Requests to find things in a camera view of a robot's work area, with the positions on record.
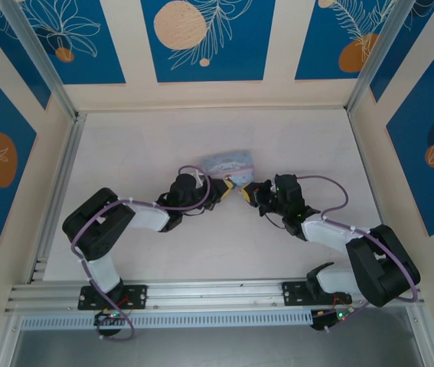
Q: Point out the aluminium table side rail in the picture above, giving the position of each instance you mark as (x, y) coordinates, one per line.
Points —
(364, 153)
(56, 191)

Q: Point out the aluminium frame rail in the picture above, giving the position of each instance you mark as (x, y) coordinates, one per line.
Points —
(216, 292)

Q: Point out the grey metal sheet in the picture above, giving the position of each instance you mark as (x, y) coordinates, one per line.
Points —
(216, 349)

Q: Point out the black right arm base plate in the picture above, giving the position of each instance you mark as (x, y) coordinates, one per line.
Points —
(293, 292)

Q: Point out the aluminium corner post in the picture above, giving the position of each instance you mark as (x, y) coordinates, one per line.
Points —
(376, 57)
(42, 57)

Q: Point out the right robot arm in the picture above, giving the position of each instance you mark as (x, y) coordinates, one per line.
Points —
(327, 233)

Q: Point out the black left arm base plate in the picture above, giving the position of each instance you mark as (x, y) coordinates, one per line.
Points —
(138, 296)

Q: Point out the light blue cartoon pouch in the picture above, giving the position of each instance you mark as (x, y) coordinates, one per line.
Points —
(228, 162)

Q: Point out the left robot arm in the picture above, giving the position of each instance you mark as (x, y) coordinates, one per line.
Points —
(147, 218)

